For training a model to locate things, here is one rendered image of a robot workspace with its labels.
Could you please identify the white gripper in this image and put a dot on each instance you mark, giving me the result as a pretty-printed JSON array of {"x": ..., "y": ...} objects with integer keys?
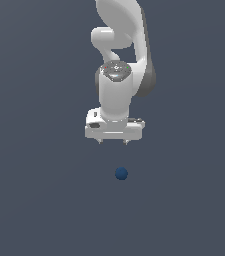
[{"x": 113, "y": 129}]

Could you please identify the small blue ball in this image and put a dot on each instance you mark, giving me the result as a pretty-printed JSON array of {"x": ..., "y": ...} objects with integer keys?
[{"x": 121, "y": 173}]

